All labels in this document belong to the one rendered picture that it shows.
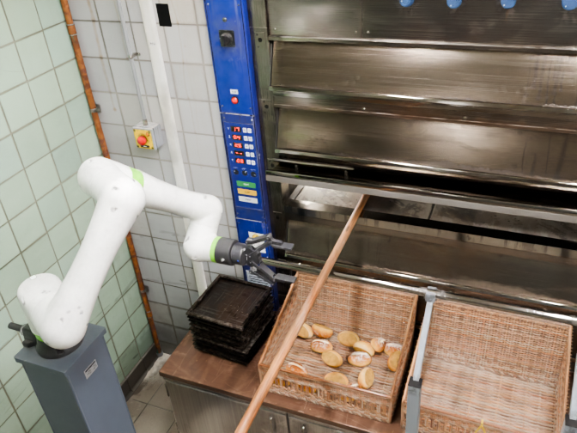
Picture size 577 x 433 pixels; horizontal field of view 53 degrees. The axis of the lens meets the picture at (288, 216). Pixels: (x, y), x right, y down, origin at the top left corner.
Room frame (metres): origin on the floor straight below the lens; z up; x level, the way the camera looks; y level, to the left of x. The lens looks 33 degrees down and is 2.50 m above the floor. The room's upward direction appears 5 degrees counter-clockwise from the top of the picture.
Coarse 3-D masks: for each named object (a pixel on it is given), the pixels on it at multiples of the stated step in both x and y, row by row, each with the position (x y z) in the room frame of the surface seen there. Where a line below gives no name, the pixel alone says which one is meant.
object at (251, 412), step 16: (352, 224) 1.91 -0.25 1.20; (336, 256) 1.71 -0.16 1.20; (320, 272) 1.62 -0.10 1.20; (320, 288) 1.55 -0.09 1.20; (304, 304) 1.46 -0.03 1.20; (304, 320) 1.40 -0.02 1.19; (288, 336) 1.32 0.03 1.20; (272, 368) 1.20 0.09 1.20; (256, 400) 1.08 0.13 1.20; (240, 432) 0.99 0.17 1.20
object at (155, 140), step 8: (136, 128) 2.33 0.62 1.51; (144, 128) 2.32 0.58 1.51; (152, 128) 2.31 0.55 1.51; (160, 128) 2.36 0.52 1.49; (136, 136) 2.33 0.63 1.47; (144, 136) 2.31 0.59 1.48; (152, 136) 2.30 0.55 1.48; (160, 136) 2.35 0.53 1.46; (144, 144) 2.32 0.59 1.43; (152, 144) 2.30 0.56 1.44; (160, 144) 2.33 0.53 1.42
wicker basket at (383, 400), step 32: (352, 288) 1.97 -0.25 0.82; (288, 320) 1.95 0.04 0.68; (320, 320) 1.98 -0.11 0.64; (352, 320) 1.93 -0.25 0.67; (384, 320) 1.87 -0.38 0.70; (288, 352) 1.85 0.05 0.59; (352, 352) 1.81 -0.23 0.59; (384, 352) 1.80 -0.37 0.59; (320, 384) 1.55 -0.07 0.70; (384, 384) 1.62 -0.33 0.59; (384, 416) 1.45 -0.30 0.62
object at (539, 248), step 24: (312, 216) 2.08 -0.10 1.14; (336, 216) 2.03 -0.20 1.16; (360, 216) 1.99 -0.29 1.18; (384, 216) 1.98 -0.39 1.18; (408, 216) 1.96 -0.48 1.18; (456, 240) 1.83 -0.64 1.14; (480, 240) 1.79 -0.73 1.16; (504, 240) 1.76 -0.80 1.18; (528, 240) 1.74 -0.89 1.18; (552, 240) 1.73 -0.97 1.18
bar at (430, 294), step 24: (264, 264) 1.76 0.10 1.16; (288, 264) 1.73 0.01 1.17; (384, 288) 1.57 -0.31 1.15; (408, 288) 1.54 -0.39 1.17; (432, 288) 1.53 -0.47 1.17; (528, 312) 1.37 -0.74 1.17; (552, 312) 1.36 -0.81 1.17; (576, 360) 1.24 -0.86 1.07; (408, 384) 1.31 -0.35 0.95; (576, 384) 1.19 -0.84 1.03; (408, 408) 1.30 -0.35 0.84; (576, 408) 1.14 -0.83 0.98; (408, 432) 1.30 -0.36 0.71; (576, 432) 1.09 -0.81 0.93
